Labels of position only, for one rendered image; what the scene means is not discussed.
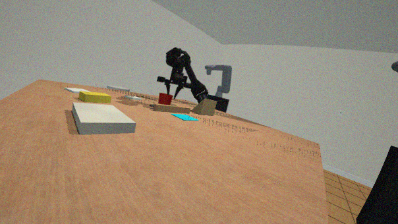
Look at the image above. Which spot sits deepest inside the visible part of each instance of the dark red cup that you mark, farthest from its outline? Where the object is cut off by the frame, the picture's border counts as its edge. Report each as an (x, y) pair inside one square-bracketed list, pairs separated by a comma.
[(165, 98)]

